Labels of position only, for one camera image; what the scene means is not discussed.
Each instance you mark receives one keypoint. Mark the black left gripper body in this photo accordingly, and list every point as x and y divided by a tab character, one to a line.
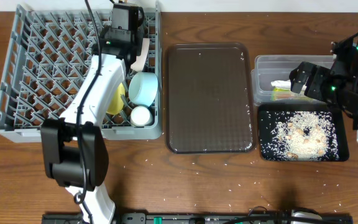
127	10

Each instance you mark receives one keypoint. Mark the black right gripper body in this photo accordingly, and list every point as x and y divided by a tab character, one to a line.
324	86

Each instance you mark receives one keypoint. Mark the pink bowl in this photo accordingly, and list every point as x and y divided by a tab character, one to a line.
139	64

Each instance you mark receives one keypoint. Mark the white napkin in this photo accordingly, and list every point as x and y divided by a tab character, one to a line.
286	85

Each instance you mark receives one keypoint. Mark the green snack wrapper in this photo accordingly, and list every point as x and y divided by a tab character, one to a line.
285	94

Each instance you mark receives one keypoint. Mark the light blue bowl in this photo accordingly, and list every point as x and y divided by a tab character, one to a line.
143	89

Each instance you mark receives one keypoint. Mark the rice and nuts waste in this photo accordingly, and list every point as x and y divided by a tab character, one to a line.
298	136

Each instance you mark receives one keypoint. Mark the yellow plate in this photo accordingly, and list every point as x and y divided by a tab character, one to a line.
117	104

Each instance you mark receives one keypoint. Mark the light green cup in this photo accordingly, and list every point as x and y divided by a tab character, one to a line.
141	116

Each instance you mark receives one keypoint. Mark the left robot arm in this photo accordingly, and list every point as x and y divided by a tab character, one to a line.
74	151

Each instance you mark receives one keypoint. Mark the black waste tray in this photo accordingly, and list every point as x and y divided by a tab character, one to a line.
343	149

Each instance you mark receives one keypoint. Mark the grey dishwasher rack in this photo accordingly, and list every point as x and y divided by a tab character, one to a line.
48	55

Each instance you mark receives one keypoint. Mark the clear plastic bin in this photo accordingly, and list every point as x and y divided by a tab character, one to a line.
269	68

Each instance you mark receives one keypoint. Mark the brown serving tray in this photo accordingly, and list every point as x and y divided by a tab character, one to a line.
209	101

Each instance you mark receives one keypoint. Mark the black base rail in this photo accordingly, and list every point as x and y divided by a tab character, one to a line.
141	218

